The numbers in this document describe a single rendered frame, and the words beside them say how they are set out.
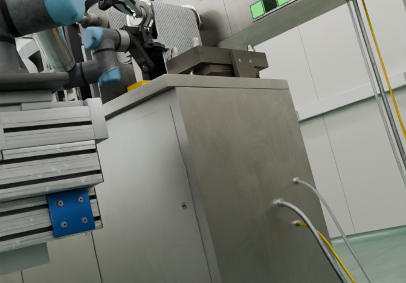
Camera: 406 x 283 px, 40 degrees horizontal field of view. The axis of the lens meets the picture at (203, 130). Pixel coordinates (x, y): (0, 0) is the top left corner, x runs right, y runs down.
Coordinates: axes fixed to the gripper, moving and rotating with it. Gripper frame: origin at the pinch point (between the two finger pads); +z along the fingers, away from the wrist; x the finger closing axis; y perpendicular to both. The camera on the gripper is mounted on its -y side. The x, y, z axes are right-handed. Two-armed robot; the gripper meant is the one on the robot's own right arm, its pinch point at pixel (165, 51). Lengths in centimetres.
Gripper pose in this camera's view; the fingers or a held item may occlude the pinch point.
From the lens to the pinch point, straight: 207.6
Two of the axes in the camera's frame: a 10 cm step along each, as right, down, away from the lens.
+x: -7.2, 2.7, 6.3
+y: -2.3, -9.6, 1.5
